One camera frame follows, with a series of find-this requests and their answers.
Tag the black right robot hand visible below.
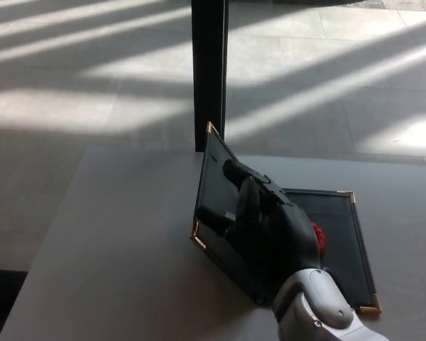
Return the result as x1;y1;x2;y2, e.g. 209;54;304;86
197;158;323;305

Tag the black diary with gold corners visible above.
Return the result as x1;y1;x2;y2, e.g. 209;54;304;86
189;121;381;315

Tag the red knobbly object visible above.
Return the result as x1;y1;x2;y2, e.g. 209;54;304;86
311;222;332;255

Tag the black vertical pillar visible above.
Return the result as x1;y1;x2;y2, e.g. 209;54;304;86
190;0;230;154

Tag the grey patterned rug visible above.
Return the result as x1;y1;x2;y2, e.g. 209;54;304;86
361;0;426;10

